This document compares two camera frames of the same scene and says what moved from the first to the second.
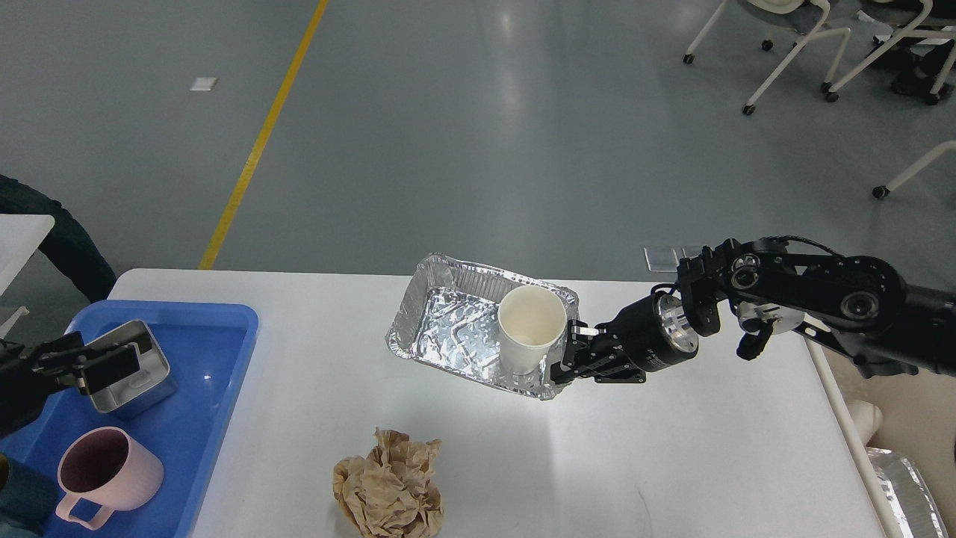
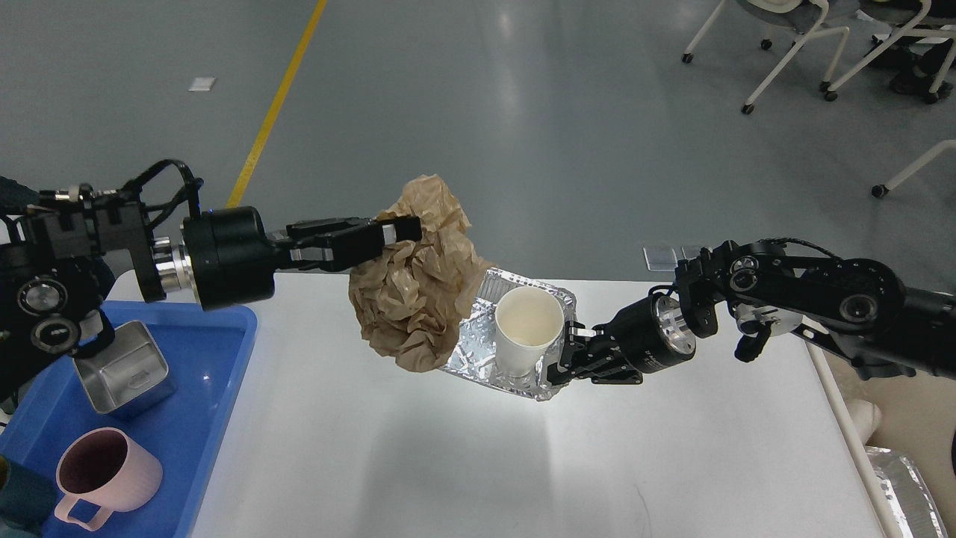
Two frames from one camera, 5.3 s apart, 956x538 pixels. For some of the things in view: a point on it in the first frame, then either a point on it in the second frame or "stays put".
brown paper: x=389 y=494 to x=410 y=304
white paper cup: x=531 y=318 stays put
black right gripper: x=655 y=332 stays put
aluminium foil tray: x=449 y=317 stays put
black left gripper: x=28 y=376 to x=232 y=261
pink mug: x=104 y=465 stays put
